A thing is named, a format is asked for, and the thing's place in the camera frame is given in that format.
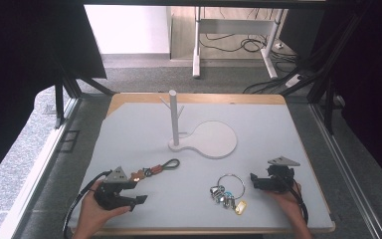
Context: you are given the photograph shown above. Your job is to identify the black metal frame strut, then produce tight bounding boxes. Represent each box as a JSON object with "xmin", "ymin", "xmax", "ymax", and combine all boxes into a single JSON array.
[
  {"xmin": 48, "ymin": 49, "xmax": 117, "ymax": 130},
  {"xmin": 280, "ymin": 9, "xmax": 366, "ymax": 135}
]

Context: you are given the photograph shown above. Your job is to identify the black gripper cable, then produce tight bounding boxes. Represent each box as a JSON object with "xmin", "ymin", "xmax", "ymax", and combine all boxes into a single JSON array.
[
  {"xmin": 62, "ymin": 169, "xmax": 113, "ymax": 239},
  {"xmin": 278, "ymin": 177, "xmax": 310, "ymax": 225}
]

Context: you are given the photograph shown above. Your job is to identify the person's right hand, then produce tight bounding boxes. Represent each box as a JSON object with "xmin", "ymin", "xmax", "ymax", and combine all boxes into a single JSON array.
[{"xmin": 269, "ymin": 182, "xmax": 305, "ymax": 221}]

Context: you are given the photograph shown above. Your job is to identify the brown leather strap keychain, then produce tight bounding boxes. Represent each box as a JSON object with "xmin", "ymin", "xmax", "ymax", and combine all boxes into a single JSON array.
[{"xmin": 128, "ymin": 157, "xmax": 181, "ymax": 183}]

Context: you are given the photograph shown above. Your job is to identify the black floor cables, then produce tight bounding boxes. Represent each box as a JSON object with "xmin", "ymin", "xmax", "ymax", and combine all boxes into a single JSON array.
[{"xmin": 199, "ymin": 7, "xmax": 312, "ymax": 95}]

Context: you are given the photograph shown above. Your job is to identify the aluminium frame rail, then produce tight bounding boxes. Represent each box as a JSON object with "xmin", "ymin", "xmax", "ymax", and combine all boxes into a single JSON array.
[
  {"xmin": 309, "ymin": 103, "xmax": 382, "ymax": 239},
  {"xmin": 0, "ymin": 98, "xmax": 83, "ymax": 239}
]

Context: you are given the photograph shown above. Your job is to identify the white desk frame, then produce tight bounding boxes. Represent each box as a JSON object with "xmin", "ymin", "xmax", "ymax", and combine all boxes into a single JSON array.
[{"xmin": 192, "ymin": 6, "xmax": 285, "ymax": 80}]

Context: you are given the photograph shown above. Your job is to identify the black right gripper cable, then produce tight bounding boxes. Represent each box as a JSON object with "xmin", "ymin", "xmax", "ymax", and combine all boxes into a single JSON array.
[{"xmin": 278, "ymin": 177, "xmax": 310, "ymax": 225}]

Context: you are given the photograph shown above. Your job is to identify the metal key ring with keys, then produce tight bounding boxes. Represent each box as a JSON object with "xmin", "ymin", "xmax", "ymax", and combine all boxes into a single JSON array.
[{"xmin": 209, "ymin": 173, "xmax": 248, "ymax": 216}]

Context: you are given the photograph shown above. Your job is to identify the white key stand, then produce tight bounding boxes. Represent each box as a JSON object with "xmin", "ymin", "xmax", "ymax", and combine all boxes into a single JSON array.
[{"xmin": 158, "ymin": 89, "xmax": 239, "ymax": 160}]

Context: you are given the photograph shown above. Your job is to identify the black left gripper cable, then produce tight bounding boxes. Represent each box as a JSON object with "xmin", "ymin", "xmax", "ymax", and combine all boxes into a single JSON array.
[{"xmin": 62, "ymin": 169, "xmax": 113, "ymax": 239}]

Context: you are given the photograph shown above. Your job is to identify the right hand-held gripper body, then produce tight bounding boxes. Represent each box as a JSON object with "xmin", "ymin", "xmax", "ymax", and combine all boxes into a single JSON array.
[{"xmin": 266, "ymin": 155, "xmax": 301, "ymax": 194}]

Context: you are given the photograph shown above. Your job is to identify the black curtain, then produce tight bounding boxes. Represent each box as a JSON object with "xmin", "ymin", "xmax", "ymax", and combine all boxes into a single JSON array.
[
  {"xmin": 0, "ymin": 0, "xmax": 107, "ymax": 192},
  {"xmin": 278, "ymin": 0, "xmax": 382, "ymax": 195}
]

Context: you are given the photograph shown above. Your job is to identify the white power strip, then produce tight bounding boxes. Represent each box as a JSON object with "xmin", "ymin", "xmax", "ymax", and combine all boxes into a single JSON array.
[{"xmin": 285, "ymin": 73, "xmax": 304, "ymax": 89}]

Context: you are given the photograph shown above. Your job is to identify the person's left hand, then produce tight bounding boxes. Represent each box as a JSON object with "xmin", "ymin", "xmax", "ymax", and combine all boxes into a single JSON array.
[{"xmin": 79, "ymin": 189, "xmax": 132, "ymax": 234}]

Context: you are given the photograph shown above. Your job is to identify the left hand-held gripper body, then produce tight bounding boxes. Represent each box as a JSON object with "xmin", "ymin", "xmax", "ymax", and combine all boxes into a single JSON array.
[{"xmin": 94, "ymin": 165, "xmax": 131, "ymax": 211}]

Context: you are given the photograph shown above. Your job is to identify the light grey table mat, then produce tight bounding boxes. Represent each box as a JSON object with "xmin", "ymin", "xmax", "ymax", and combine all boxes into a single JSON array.
[{"xmin": 69, "ymin": 102, "xmax": 334, "ymax": 231}]

